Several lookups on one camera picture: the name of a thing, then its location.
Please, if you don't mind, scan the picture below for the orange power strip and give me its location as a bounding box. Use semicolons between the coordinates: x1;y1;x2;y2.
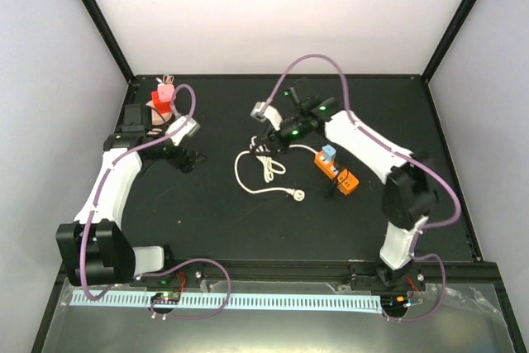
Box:
314;151;346;181

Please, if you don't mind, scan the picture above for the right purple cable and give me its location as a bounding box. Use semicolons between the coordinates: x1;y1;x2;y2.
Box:
264;53;463;324

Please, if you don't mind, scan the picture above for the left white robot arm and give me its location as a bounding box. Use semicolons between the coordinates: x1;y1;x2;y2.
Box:
55;104;206;286

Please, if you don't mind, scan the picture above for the pink plug adapter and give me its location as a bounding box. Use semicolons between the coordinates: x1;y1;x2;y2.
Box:
157;83;175;103

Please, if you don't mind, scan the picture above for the white power strip cable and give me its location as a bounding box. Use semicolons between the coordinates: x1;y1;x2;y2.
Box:
234;142;318;203

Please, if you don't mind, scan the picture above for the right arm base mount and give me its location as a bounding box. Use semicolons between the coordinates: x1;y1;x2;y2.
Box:
349;261;426;293

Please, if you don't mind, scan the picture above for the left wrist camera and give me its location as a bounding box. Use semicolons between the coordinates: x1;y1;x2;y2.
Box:
165;116;200;145

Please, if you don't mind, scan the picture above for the right black frame post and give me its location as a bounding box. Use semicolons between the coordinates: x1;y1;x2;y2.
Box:
421;0;478;83

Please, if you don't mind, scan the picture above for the light blue cable duct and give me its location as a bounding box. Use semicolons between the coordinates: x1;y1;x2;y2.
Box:
69;290;382;314

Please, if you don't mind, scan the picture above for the light blue plug adapter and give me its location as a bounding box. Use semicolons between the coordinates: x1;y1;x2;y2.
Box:
322;144;336;162

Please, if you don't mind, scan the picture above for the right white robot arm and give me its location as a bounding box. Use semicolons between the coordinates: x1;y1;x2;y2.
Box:
250;95;437;289

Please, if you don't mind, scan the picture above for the black frame post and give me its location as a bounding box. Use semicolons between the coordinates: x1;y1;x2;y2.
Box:
421;0;478;83
81;0;135;83

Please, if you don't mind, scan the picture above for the left black frame post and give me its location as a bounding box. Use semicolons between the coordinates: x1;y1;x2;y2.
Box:
81;0;135;83

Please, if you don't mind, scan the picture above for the pink round power strip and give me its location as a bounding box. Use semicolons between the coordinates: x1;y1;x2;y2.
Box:
145;101;174;127

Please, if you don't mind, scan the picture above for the red plug adapter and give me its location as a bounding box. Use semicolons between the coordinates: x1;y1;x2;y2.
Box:
151;91;172;114

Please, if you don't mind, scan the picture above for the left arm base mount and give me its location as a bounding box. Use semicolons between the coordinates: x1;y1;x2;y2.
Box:
129;262;205;289

